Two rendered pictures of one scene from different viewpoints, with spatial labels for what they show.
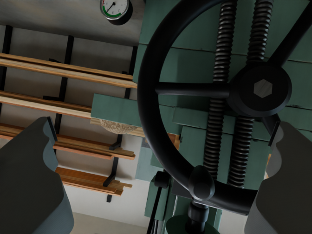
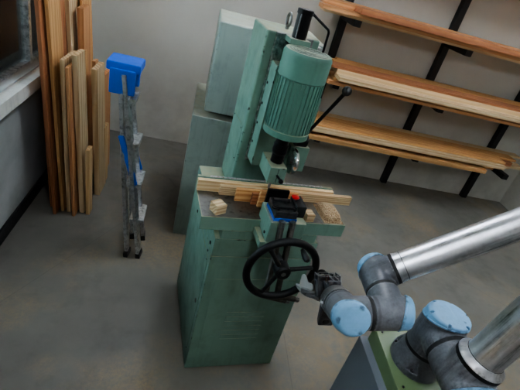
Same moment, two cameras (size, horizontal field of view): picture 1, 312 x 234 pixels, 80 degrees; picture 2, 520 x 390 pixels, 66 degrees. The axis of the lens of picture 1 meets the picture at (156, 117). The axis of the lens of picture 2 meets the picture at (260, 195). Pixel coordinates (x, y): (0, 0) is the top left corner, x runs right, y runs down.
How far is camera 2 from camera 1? 1.34 m
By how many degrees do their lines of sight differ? 34
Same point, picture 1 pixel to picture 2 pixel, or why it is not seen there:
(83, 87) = (382, 111)
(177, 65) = (292, 251)
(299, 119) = (237, 235)
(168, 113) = not seen: hidden behind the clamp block
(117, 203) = not seen: outside the picture
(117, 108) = (328, 230)
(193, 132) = not seen: hidden behind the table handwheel
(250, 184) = (275, 227)
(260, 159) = (269, 235)
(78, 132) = (410, 39)
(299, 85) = (237, 248)
